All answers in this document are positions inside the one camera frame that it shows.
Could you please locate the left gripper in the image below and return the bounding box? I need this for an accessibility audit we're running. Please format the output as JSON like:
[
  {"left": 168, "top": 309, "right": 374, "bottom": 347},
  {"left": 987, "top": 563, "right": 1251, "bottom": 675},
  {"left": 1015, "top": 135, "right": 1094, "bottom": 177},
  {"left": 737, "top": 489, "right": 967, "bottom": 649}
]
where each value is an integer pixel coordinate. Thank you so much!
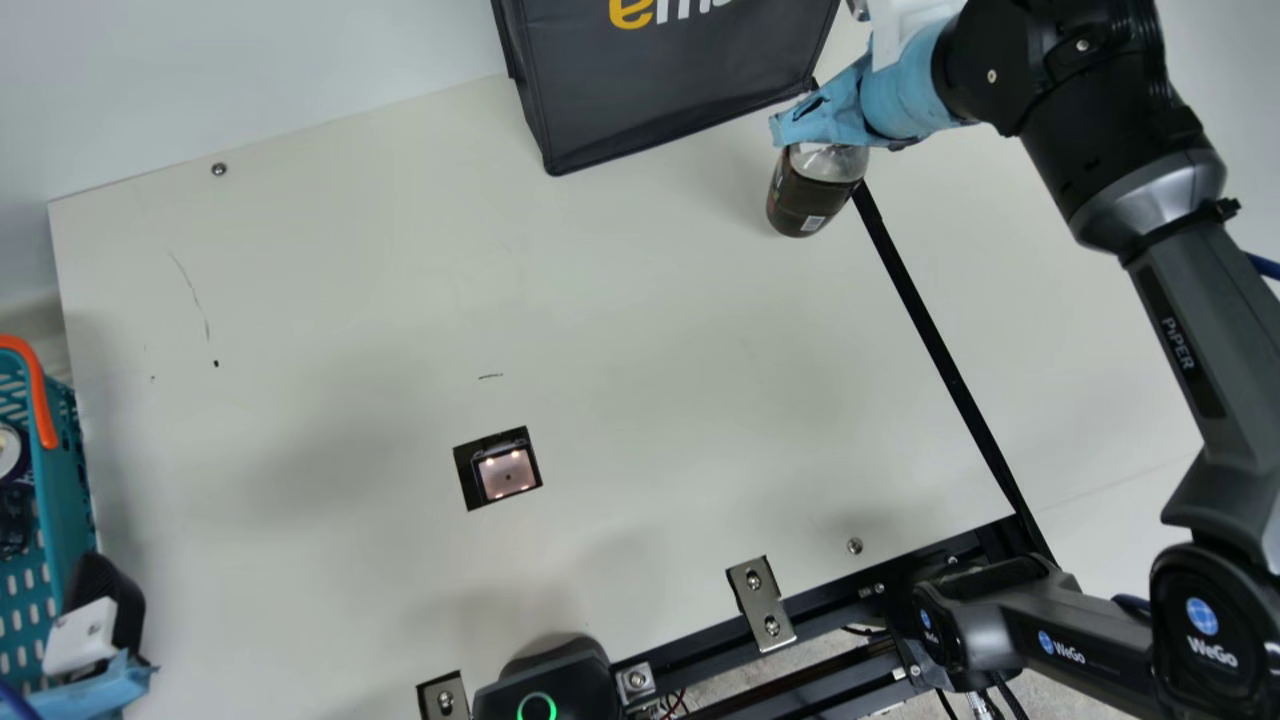
[{"left": 28, "top": 550, "right": 159, "bottom": 720}]

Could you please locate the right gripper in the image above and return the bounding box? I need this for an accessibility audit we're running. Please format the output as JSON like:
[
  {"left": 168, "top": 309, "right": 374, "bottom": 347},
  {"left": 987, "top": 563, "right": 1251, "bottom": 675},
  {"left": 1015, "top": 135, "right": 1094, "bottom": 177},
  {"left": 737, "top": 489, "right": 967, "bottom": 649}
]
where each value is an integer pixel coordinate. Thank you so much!
[{"left": 768, "top": 20, "right": 976, "bottom": 151}]

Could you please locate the dark coffee bottle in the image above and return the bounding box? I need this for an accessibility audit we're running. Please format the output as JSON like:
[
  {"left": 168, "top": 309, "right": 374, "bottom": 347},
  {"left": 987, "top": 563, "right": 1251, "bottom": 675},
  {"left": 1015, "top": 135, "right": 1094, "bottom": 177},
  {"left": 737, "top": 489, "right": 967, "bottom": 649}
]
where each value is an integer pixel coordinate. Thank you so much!
[{"left": 765, "top": 142, "right": 871, "bottom": 239}]

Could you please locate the teal shopping basket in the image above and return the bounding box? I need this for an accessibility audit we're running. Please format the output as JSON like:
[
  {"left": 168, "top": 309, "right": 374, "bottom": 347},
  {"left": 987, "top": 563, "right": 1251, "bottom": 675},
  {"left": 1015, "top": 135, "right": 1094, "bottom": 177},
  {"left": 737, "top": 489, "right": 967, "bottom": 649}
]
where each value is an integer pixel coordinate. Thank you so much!
[{"left": 0, "top": 334, "right": 99, "bottom": 701}]

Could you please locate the dark blue can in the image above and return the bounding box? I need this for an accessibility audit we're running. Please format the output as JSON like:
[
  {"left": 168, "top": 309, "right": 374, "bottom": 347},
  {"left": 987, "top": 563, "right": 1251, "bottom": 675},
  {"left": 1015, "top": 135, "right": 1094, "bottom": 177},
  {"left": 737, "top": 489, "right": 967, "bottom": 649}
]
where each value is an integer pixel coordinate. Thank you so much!
[{"left": 0, "top": 420, "right": 33, "bottom": 561}]

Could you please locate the black strip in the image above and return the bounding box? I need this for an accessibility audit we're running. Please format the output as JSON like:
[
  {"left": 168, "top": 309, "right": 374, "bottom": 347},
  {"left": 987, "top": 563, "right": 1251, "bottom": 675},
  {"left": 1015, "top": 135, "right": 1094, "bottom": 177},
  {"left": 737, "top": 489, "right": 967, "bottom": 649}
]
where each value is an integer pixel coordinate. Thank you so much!
[{"left": 850, "top": 182, "right": 1057, "bottom": 564}]

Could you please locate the small square scanner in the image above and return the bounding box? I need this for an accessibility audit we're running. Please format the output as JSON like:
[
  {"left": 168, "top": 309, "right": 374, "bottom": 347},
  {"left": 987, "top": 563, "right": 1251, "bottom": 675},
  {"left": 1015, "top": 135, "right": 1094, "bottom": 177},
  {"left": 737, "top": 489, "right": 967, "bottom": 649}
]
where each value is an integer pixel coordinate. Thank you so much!
[{"left": 452, "top": 426, "right": 544, "bottom": 513}]

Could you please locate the black device with green light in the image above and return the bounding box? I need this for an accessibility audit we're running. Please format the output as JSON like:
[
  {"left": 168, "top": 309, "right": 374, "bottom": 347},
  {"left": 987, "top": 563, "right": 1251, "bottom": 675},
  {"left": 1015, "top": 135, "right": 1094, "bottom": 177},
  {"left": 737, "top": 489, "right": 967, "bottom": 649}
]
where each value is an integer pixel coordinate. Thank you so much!
[{"left": 472, "top": 635, "right": 623, "bottom": 720}]

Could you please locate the dark grey bag with straps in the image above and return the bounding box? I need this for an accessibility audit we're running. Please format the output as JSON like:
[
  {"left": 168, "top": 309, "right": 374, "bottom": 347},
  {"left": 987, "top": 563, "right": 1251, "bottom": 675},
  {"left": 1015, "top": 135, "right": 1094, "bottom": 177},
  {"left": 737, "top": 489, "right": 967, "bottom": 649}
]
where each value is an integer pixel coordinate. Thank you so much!
[{"left": 489, "top": 0, "right": 843, "bottom": 178}]

